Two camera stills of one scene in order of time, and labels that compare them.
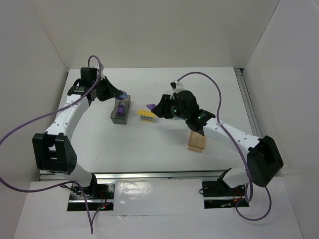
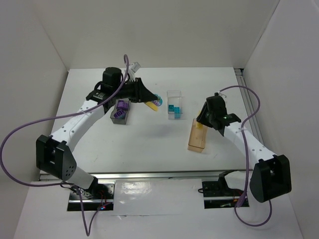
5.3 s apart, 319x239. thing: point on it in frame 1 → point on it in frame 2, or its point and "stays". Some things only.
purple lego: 150,106 → 116,115
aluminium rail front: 142,175 stays
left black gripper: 104,88 → 137,89
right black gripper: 166,107 → 203,117
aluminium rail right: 242,80 stays
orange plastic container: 197,142 stays
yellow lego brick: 145,113 → 153,106
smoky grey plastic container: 121,110 stays
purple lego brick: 120,110 → 121,104
